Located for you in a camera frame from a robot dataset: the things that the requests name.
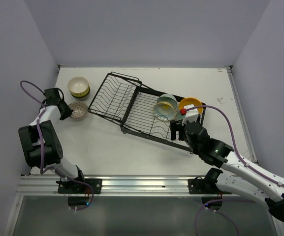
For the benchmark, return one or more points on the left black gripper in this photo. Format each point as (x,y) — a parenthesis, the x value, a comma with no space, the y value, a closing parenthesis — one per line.
(68,111)

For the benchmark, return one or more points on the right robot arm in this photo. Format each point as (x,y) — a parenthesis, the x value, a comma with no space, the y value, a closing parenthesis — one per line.
(231,172)

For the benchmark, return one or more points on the dark brown ribbed bowl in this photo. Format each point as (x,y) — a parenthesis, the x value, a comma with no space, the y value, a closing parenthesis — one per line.
(82,98)

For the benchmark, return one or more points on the black wire dish rack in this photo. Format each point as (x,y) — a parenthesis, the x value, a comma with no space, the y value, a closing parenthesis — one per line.
(127,102)

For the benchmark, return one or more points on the red patterned bowl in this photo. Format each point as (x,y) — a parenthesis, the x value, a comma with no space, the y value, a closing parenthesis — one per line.
(79,110)

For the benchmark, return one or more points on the lime green bowl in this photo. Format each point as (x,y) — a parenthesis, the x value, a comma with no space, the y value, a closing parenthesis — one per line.
(80,90)

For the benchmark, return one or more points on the mint green bowl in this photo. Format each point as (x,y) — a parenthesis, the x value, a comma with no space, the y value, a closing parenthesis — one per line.
(179,116)

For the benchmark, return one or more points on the white blue leaf bowl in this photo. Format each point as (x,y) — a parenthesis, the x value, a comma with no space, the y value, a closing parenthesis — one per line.
(77,80)

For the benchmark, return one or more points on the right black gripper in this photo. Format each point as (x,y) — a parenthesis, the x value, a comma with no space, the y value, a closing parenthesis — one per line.
(176,125)

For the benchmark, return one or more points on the orange yellow bowl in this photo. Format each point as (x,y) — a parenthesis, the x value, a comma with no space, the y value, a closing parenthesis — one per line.
(188,101)

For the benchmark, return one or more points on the aluminium mounting rail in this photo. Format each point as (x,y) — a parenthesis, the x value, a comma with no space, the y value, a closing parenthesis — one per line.
(113,186)

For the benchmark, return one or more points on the dark green rim bowl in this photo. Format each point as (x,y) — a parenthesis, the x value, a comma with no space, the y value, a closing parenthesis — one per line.
(169,99)

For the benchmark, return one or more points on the teal striped yellow bowl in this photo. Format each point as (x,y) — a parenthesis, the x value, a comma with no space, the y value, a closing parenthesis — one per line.
(164,111)

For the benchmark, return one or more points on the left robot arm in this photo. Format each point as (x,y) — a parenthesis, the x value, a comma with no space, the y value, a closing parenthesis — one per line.
(41,145)

